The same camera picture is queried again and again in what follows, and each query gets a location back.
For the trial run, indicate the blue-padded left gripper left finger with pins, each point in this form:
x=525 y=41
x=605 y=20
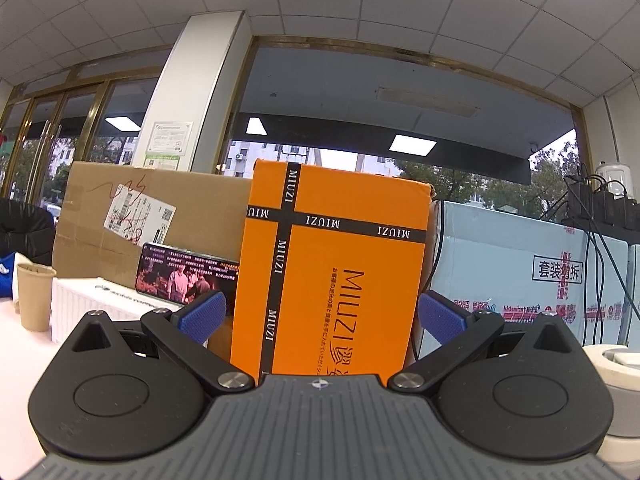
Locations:
x=181 y=335

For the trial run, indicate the large light blue carton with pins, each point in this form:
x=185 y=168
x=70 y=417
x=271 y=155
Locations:
x=519 y=267

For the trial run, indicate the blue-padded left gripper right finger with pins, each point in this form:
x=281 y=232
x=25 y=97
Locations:
x=463 y=336

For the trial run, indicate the brown cardboard box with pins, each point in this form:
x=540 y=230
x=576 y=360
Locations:
x=109 y=212

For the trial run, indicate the black shelf with chargers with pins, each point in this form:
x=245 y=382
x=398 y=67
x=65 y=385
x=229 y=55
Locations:
x=591 y=206

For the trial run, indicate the blue cloth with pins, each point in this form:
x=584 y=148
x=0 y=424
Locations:
x=8 y=278

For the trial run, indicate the dark picture box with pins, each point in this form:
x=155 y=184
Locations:
x=180 y=277

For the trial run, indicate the wall notice poster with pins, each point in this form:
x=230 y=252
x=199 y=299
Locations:
x=167 y=145

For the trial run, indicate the brown paper cup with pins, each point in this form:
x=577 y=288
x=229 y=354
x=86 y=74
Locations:
x=34 y=286

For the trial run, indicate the orange MIUZI box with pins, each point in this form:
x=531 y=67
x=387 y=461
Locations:
x=330 y=271

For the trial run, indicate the grey white lidded container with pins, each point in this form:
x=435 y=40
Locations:
x=618 y=367

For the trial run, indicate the white small box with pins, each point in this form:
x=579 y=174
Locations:
x=72 y=298

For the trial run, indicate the black sofa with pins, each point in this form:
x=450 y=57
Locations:
x=27 y=229

